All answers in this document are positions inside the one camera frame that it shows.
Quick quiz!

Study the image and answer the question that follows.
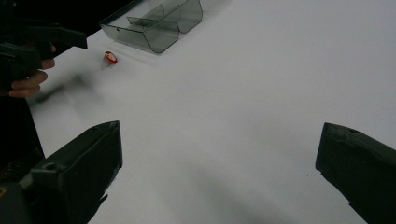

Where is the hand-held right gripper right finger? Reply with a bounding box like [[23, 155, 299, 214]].
[[315, 121, 396, 224]]

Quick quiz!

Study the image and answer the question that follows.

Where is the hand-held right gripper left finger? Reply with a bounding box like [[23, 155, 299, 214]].
[[19, 120, 123, 224]]

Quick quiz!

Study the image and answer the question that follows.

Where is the small red-rimmed clear cap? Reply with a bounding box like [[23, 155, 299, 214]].
[[104, 50, 119, 65]]

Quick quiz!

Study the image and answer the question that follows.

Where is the transparent grey plastic organizer tray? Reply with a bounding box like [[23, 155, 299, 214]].
[[99, 0, 204, 54]]

